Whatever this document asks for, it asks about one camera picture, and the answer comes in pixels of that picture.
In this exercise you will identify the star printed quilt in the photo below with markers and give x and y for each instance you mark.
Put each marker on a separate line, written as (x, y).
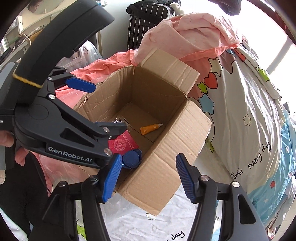
(242, 139)

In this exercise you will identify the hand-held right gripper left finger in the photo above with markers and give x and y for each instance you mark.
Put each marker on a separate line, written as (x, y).
(112, 179)

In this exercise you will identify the red square box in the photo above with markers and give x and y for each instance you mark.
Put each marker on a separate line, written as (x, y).
(124, 144)

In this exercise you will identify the beige hanger hook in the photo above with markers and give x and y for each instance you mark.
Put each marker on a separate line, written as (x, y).
(25, 38)

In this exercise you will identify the blue spray bottle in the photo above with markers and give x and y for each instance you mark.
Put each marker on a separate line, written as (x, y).
(133, 160)

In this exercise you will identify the orange tube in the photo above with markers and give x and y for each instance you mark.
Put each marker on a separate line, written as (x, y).
(148, 129)

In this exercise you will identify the clear plastic bag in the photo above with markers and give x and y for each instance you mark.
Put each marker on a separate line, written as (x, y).
(129, 215)

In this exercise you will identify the brown cardboard box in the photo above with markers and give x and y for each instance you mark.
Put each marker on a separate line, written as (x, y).
(157, 171)

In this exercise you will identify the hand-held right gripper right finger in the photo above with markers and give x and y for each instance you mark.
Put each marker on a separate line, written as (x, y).
(186, 179)

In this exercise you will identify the black striped bag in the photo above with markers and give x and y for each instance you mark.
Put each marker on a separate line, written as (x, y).
(143, 25)

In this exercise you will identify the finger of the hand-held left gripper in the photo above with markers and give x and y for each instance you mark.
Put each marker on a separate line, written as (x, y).
(101, 129)
(81, 84)

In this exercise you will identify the person's left hand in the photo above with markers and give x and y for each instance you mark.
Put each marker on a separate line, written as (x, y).
(22, 156)

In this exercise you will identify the white plush toy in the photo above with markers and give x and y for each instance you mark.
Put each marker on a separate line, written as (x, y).
(175, 7)

